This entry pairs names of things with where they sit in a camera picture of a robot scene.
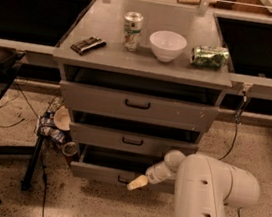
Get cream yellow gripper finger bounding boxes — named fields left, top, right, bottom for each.
left=127, top=175, right=149, bottom=191

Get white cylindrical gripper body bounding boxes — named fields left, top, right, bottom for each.
left=145, top=161, right=177, bottom=185

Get grey bottom drawer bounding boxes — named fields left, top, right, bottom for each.
left=70, top=145, right=161, bottom=187

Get grey drawer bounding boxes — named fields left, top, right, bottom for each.
left=70, top=145, right=161, bottom=187
left=60, top=68, right=220, bottom=132
left=70, top=111, right=201, bottom=157

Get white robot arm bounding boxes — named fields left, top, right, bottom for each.
left=127, top=149, right=260, bottom=217

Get grey middle drawer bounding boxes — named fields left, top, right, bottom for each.
left=70, top=111, right=201, bottom=157

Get grey drawer cabinet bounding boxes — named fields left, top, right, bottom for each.
left=37, top=0, right=243, bottom=194

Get grey top drawer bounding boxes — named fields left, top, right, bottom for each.
left=60, top=68, right=220, bottom=132

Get brown cup on floor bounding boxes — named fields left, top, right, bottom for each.
left=61, top=142, right=78, bottom=164

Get small bowl on floor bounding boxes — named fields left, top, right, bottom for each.
left=53, top=107, right=71, bottom=131

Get black stand leg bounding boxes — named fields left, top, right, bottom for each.
left=21, top=135, right=44, bottom=191

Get green can lying sideways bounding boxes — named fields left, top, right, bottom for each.
left=190, top=46, right=229, bottom=69

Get white bowl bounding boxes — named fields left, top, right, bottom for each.
left=149, top=30, right=188, bottom=62

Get black snack bar wrapper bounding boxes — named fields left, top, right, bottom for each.
left=71, top=36, right=107, bottom=55

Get upright white soda can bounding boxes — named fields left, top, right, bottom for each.
left=123, top=11, right=144, bottom=52

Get thin black floor cable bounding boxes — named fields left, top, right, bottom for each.
left=0, top=77, right=64, bottom=217

